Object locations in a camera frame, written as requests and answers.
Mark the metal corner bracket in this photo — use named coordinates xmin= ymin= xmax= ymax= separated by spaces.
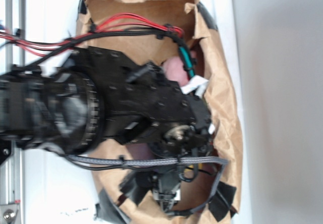
xmin=0 ymin=203 xmax=21 ymax=224

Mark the teal sleeved cable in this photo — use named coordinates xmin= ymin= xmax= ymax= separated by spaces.
xmin=178 ymin=44 xmax=197 ymax=78

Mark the grey braided cable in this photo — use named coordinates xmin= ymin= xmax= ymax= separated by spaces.
xmin=63 ymin=154 xmax=229 ymax=214

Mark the aluminium extrusion rail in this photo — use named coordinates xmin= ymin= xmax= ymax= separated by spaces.
xmin=1 ymin=0 xmax=26 ymax=223

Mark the pink plush toy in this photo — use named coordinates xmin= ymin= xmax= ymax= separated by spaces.
xmin=161 ymin=56 xmax=189 ymax=87

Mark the red black wire bundle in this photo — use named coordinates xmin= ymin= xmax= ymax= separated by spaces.
xmin=0 ymin=12 xmax=185 ymax=58

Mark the brown paper bag bin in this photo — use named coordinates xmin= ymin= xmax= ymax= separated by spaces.
xmin=77 ymin=0 xmax=243 ymax=223

